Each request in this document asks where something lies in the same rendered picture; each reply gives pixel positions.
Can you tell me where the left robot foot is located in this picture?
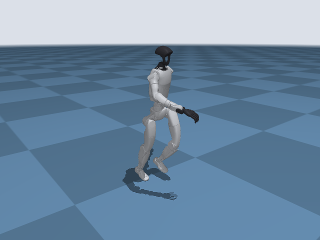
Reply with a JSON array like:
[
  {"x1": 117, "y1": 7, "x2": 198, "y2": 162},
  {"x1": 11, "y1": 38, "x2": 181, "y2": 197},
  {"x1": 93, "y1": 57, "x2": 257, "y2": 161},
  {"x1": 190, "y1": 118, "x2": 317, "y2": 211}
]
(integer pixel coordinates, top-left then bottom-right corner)
[{"x1": 153, "y1": 157, "x2": 168, "y2": 173}]

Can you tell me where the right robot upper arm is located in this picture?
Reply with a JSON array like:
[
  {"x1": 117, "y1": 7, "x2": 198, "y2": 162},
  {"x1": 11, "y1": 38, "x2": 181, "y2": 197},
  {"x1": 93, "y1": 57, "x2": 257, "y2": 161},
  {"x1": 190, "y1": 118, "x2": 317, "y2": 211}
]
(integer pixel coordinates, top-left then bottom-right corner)
[{"x1": 147, "y1": 71, "x2": 160, "y2": 103}]

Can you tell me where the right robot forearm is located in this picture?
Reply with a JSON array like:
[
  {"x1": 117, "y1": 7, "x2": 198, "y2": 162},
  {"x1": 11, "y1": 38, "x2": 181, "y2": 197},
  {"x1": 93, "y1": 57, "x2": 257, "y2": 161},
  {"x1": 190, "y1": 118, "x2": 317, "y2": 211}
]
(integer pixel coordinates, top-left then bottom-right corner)
[{"x1": 155, "y1": 93, "x2": 183, "y2": 114}]

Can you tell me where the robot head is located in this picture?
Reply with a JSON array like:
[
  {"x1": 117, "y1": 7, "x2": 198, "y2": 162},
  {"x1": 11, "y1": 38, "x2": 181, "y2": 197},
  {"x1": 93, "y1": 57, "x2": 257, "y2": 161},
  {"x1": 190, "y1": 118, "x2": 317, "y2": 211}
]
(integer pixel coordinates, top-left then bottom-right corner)
[{"x1": 154, "y1": 46, "x2": 173, "y2": 71}]

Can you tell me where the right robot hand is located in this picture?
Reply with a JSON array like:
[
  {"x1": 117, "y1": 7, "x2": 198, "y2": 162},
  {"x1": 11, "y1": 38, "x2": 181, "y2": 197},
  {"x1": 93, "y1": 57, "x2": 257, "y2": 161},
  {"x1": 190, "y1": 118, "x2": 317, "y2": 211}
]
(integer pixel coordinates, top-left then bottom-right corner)
[{"x1": 176, "y1": 107, "x2": 199, "y2": 123}]

